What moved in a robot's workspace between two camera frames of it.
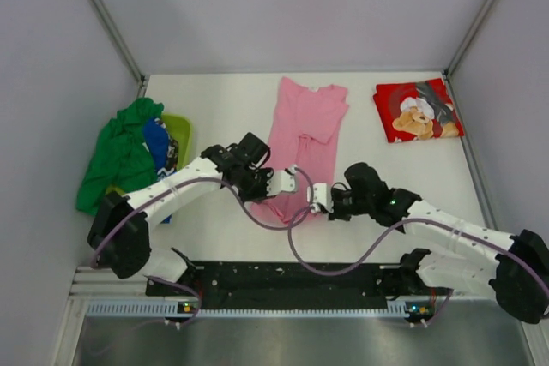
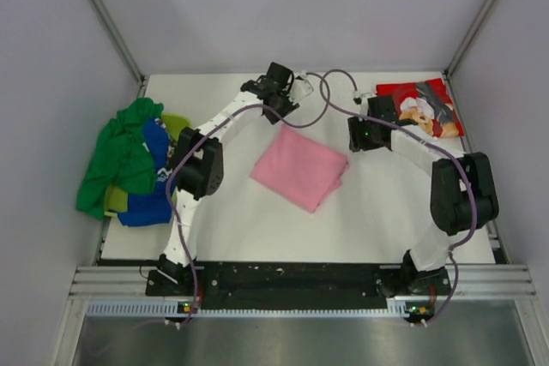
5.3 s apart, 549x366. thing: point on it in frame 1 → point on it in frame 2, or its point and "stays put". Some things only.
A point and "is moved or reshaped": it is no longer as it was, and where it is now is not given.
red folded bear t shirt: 417,111 stays put
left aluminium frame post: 110,24 stays put
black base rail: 391,280 stays put
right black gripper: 335,214 → 356,141
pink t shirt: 303,138 is moved or reshaped
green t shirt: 120,159 stays put
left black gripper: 263,190 → 289,105
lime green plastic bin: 181,128 stays put
